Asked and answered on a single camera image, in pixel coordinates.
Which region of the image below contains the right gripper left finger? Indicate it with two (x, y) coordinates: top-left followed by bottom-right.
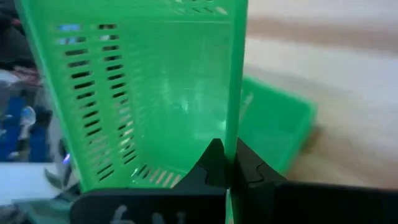
(69, 138), (231, 224)

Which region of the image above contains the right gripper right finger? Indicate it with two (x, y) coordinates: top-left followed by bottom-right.
(231, 138), (398, 224)

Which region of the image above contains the green plastic basket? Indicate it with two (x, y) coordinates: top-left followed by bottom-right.
(238, 75), (318, 175)
(13, 0), (250, 224)

